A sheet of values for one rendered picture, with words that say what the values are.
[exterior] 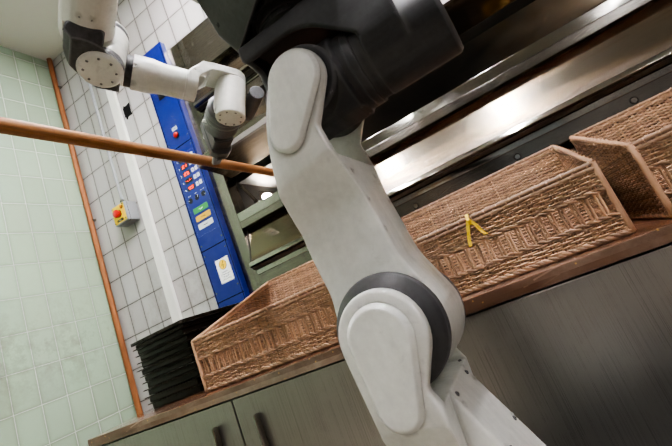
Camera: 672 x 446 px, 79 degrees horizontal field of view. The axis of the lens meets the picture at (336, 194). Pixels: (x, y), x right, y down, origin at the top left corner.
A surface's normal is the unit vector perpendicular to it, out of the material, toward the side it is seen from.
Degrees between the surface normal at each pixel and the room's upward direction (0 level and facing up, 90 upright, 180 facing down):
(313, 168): 114
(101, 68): 156
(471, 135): 70
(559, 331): 90
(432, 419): 90
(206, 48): 90
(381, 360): 90
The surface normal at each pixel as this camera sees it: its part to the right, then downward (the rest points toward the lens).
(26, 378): 0.82, -0.44
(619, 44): -0.53, -0.37
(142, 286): -0.43, -0.06
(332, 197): -0.17, 0.28
